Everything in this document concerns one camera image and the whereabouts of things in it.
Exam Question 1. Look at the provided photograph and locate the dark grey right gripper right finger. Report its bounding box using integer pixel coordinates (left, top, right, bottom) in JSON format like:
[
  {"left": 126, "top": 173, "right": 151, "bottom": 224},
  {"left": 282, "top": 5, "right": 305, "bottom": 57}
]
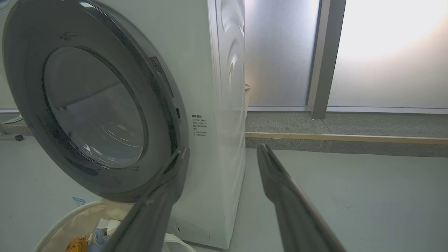
[{"left": 257, "top": 143, "right": 347, "bottom": 252}]

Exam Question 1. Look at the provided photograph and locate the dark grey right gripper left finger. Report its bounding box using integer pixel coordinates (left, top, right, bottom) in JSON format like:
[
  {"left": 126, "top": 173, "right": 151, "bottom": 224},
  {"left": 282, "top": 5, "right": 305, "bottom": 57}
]
[{"left": 101, "top": 146, "right": 190, "bottom": 252}]

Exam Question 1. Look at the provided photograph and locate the blue bear print garment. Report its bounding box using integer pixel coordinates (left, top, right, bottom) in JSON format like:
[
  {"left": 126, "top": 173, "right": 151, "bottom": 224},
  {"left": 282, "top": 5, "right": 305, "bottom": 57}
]
[{"left": 65, "top": 227, "right": 113, "bottom": 252}]

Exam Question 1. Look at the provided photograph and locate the round dark-rimmed glass washer door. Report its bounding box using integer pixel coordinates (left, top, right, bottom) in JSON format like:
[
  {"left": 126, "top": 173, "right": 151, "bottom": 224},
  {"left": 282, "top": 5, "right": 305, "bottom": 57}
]
[{"left": 2, "top": 0, "right": 189, "bottom": 203}]

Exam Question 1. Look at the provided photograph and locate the cream canvas laundry basket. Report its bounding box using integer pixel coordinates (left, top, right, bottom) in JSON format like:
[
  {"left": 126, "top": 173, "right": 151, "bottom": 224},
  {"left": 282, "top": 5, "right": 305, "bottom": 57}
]
[{"left": 33, "top": 199, "right": 196, "bottom": 252}]

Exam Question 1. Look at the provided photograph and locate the white front-load washing machine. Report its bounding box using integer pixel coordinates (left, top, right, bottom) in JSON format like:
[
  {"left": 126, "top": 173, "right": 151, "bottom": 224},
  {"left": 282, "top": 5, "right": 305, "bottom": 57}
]
[{"left": 0, "top": 0, "right": 246, "bottom": 250}]

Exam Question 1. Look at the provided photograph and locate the printed text label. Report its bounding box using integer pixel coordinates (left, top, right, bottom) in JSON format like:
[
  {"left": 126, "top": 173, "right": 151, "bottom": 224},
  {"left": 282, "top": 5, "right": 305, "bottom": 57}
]
[{"left": 191, "top": 114, "right": 208, "bottom": 137}]

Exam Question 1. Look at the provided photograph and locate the grey window frame pillar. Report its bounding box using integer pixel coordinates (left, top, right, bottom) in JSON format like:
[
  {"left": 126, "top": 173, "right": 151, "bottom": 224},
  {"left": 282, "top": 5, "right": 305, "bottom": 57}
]
[{"left": 307, "top": 0, "right": 347, "bottom": 119}]

